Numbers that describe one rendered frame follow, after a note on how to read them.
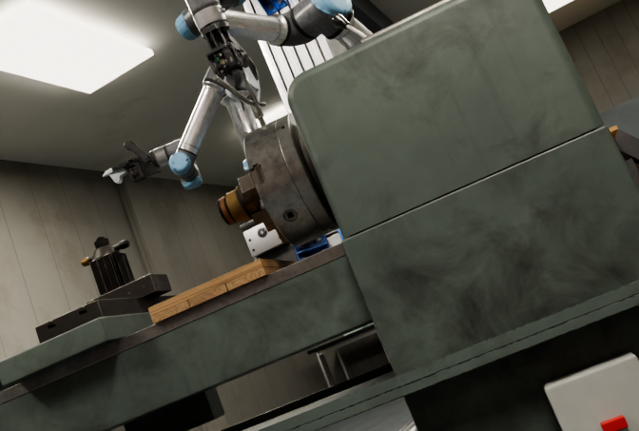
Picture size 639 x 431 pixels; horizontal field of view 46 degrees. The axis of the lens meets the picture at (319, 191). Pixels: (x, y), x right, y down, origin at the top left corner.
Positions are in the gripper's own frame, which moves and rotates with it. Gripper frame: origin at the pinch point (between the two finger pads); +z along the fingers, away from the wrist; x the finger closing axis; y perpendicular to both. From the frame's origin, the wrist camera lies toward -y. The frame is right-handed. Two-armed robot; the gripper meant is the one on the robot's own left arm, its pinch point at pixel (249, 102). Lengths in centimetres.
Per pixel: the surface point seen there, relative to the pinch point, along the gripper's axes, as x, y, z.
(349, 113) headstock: 23.7, 17.0, 15.1
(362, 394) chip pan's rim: 5, 35, 69
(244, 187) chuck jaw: -7.3, 10.0, 19.6
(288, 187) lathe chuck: 3.0, 12.0, 24.1
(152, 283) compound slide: -46, -4, 31
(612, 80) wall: 225, -746, 34
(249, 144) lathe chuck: -2.7, 6.9, 10.3
